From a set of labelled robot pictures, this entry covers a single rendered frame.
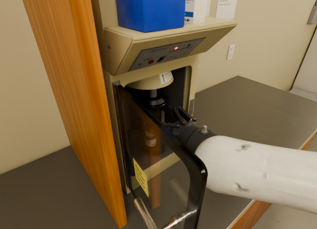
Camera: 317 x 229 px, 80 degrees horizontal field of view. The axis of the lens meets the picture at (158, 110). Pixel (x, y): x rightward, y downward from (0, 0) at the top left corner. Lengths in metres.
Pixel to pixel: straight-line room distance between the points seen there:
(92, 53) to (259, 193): 0.35
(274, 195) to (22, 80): 0.84
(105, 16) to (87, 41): 0.12
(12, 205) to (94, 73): 0.65
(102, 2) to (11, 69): 0.52
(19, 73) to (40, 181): 0.42
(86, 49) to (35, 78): 0.56
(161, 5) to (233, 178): 0.32
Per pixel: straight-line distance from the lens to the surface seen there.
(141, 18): 0.37
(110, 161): 0.47
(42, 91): 0.91
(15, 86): 0.89
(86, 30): 0.34
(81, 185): 0.84
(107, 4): 0.45
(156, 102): 0.64
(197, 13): 0.49
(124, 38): 0.37
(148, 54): 0.42
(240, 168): 0.34
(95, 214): 0.76
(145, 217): 0.42
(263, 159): 0.34
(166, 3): 0.39
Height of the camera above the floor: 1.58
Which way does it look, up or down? 32 degrees down
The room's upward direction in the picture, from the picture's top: straight up
